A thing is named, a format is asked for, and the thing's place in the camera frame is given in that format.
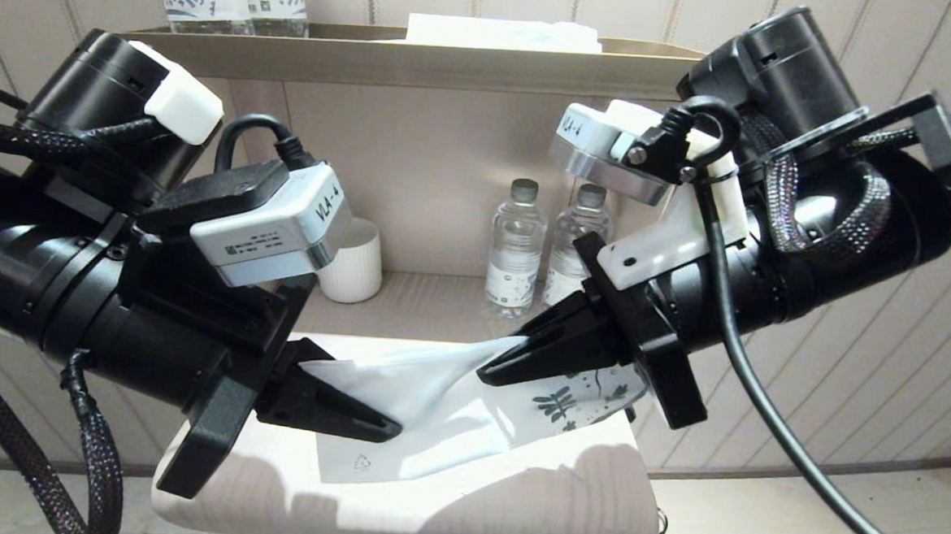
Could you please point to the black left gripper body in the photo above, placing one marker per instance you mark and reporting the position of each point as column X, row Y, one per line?
column 178, row 349

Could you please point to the white ribbed mug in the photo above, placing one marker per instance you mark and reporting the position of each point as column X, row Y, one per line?
column 357, row 269

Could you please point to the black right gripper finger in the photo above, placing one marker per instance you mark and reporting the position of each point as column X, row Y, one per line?
column 566, row 321
column 568, row 357

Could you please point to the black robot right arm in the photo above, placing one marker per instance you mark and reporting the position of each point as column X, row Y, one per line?
column 852, row 222

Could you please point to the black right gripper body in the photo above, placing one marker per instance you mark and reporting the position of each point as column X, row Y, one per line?
column 668, row 310

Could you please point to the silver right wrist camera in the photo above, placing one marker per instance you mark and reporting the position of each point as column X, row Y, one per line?
column 604, row 152

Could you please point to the white floral plastic bag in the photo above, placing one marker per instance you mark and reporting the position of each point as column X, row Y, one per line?
column 435, row 411

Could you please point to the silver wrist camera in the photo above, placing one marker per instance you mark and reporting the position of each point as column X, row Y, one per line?
column 282, row 224
column 604, row 152

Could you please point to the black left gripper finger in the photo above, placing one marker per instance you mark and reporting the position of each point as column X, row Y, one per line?
column 304, row 352
column 313, row 409

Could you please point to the white blue flat packet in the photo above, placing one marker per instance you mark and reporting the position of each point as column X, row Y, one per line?
column 496, row 32

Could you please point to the white right camera bracket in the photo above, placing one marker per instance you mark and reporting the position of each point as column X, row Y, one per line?
column 672, row 245

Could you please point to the clear plastic water bottle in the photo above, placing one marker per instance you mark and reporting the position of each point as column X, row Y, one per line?
column 570, row 256
column 515, row 253

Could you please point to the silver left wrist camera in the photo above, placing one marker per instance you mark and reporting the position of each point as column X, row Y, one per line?
column 282, row 224

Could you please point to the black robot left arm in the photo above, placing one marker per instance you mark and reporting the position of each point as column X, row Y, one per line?
column 5, row 234

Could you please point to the beige wooden shelf cabinet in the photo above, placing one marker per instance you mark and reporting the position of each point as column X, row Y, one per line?
column 561, row 491

